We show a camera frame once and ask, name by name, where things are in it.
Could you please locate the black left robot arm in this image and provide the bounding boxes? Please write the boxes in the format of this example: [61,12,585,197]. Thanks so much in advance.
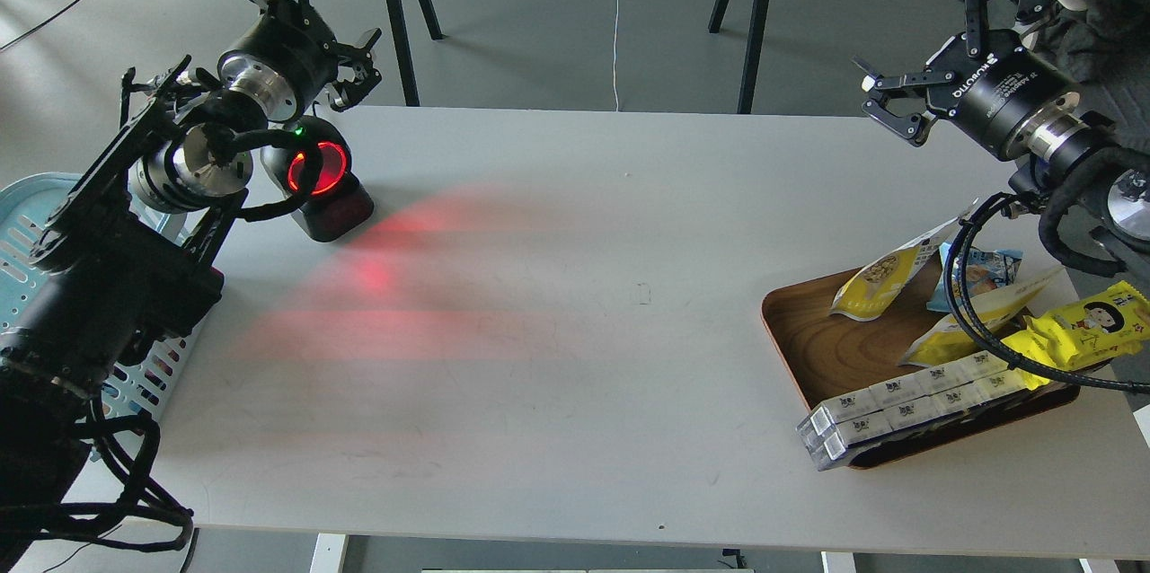
[3,0,381,570]

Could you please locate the brown wooden tray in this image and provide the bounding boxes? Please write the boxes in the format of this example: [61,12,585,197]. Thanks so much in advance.
[761,259,1081,468]

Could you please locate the light blue plastic basket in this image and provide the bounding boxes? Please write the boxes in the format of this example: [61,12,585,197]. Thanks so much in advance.
[3,171,245,472]

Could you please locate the black table legs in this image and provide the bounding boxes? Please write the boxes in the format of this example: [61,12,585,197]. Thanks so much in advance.
[342,0,445,107]
[708,0,781,115]

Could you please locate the black barcode scanner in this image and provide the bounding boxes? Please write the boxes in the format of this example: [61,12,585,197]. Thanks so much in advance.
[260,115,375,242]

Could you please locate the blue snack bag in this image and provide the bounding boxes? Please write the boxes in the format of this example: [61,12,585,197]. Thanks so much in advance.
[925,242,1024,313]

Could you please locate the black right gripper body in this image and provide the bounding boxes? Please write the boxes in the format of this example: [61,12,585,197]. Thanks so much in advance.
[925,31,1081,163]

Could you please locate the yellow cartoon snack pack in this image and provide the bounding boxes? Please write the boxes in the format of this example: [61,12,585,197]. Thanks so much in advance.
[1004,281,1149,372]

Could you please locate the black table legs right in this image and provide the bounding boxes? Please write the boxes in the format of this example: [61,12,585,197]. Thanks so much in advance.
[708,0,781,115]

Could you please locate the yellow white snack pouch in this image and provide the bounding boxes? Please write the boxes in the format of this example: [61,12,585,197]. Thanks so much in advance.
[828,203,978,322]
[900,266,1063,367]

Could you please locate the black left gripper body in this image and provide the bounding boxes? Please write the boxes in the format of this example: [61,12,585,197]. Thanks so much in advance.
[217,13,338,123]

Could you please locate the white chair with grey cloth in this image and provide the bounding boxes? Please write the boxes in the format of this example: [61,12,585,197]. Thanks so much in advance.
[1034,0,1149,152]

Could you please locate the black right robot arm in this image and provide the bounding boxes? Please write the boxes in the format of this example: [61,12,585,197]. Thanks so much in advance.
[860,0,1147,287]

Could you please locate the yellow white flat snack pouch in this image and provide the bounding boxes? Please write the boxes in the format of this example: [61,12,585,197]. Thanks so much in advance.
[900,266,1063,367]

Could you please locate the black table legs left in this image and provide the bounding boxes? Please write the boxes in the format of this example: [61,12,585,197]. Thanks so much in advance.
[342,0,445,107]

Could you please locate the white boxed snack row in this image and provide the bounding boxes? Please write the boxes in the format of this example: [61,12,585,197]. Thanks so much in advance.
[794,351,1028,471]

